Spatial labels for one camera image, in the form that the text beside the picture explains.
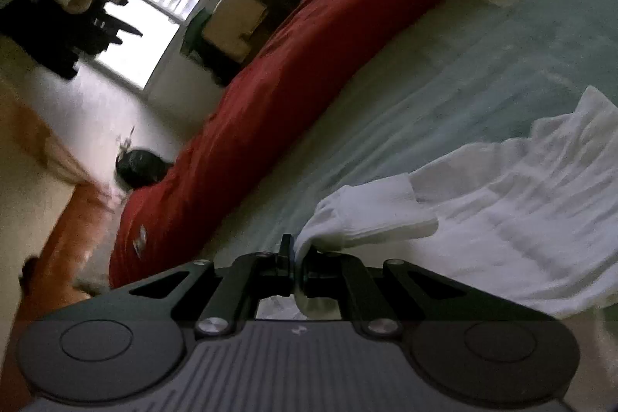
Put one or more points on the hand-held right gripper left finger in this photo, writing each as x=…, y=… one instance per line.
x=288, y=255

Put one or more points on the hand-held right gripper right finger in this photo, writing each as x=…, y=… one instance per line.
x=355, y=291

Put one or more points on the white printed sweatshirt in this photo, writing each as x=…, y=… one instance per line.
x=507, y=223

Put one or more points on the small shiny wrapper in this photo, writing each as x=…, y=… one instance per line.
x=139, y=240

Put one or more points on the grey pillow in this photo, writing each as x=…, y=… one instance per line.
x=91, y=284

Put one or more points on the red duvet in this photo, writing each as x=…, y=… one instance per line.
x=314, y=55

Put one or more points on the wooden headboard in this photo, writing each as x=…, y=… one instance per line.
x=72, y=248

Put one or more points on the green checked bed sheet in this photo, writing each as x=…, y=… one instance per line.
x=434, y=79

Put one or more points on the cardboard box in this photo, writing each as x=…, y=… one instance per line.
x=236, y=21

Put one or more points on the green stool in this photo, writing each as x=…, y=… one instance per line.
x=195, y=33

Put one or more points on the dark item on headboard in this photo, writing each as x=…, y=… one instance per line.
x=30, y=274

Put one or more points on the patterned curtain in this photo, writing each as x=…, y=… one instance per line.
x=48, y=141

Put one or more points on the dark hanging garment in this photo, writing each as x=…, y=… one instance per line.
x=48, y=35

